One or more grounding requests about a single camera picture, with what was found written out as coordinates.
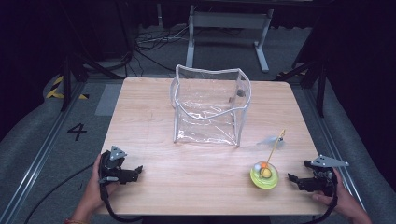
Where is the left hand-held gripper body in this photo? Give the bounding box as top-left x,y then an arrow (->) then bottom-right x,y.
98,145 -> 133,186

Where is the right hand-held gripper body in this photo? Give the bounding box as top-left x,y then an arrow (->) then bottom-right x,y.
303,154 -> 350,198

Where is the yellow-green spinning top toy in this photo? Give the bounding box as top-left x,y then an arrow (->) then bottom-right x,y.
249,128 -> 287,190

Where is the clear plastic bag white trim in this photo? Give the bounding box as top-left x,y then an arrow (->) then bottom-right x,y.
169,63 -> 253,147

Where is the person's left hand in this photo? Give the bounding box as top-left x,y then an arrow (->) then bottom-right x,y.
82,153 -> 121,217

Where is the person's right hand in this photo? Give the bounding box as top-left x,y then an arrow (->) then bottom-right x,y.
311,168 -> 364,219

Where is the yellow black hazard tape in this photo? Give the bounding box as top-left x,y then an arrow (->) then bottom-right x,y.
45,75 -> 91,101

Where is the black metal stand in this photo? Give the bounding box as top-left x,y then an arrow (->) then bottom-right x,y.
60,52 -> 127,112
276,57 -> 329,119

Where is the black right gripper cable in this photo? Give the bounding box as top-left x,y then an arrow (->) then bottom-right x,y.
307,176 -> 340,224

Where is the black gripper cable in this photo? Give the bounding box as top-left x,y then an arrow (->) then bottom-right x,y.
307,176 -> 340,224
98,182 -> 145,224

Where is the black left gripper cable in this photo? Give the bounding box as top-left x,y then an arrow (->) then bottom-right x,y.
98,182 -> 145,224

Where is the aluminium floor rail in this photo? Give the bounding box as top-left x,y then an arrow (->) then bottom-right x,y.
302,87 -> 366,209
0,81 -> 87,224

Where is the red bracelet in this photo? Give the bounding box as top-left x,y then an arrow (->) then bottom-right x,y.
64,217 -> 91,224

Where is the thin black floor cable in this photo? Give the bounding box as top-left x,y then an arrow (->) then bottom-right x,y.
23,161 -> 95,224

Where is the tangle of floor cables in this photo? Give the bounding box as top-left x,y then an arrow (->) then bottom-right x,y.
123,24 -> 195,78

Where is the grey metal table frame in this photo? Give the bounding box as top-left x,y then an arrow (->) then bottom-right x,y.
185,4 -> 276,74

